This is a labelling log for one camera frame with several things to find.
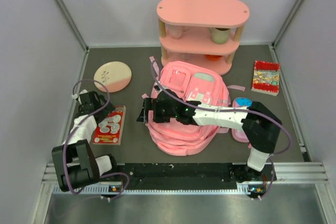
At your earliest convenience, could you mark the pink and cream plate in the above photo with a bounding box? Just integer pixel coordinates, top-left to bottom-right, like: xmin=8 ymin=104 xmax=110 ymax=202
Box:
xmin=93 ymin=61 xmax=132 ymax=93

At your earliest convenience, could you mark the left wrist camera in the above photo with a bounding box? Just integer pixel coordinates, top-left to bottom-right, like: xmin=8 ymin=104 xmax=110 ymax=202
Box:
xmin=71 ymin=89 xmax=88 ymax=104

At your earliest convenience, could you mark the green cup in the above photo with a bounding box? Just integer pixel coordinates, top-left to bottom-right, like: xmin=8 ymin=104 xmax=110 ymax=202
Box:
xmin=208 ymin=27 xmax=230 ymax=45

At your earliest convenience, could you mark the red and white book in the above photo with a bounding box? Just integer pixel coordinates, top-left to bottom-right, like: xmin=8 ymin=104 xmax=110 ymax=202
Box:
xmin=92 ymin=105 xmax=126 ymax=145

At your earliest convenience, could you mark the purple pencil case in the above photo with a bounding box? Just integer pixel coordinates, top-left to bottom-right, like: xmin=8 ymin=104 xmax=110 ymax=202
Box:
xmin=232 ymin=98 xmax=252 ymax=143

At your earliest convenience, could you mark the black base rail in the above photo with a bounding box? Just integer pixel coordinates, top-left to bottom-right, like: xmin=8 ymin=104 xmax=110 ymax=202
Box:
xmin=113 ymin=163 xmax=273 ymax=190

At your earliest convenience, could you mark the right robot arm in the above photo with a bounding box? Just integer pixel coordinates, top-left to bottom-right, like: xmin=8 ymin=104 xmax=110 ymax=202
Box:
xmin=137 ymin=90 xmax=282 ymax=182

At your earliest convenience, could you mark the pink three-tier shelf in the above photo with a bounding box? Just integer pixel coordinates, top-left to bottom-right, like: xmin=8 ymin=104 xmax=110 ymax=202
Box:
xmin=156 ymin=0 xmax=250 ymax=75

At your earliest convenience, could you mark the orange bowl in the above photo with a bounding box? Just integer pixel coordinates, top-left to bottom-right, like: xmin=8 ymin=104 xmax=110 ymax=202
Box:
xmin=205 ymin=55 xmax=223 ymax=61

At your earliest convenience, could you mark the pink mug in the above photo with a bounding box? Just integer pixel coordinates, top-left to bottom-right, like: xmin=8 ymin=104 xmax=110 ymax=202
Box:
xmin=168 ymin=25 xmax=190 ymax=39

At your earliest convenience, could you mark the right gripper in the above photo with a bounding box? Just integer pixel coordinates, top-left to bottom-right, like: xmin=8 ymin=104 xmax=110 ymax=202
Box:
xmin=137 ymin=98 xmax=178 ymax=124

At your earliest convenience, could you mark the red comic book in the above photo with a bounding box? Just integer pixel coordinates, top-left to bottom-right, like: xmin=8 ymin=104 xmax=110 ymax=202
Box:
xmin=251 ymin=60 xmax=280 ymax=96

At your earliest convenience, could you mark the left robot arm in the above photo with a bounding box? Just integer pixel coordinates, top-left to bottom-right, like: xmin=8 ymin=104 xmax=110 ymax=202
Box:
xmin=52 ymin=90 xmax=119 ymax=192

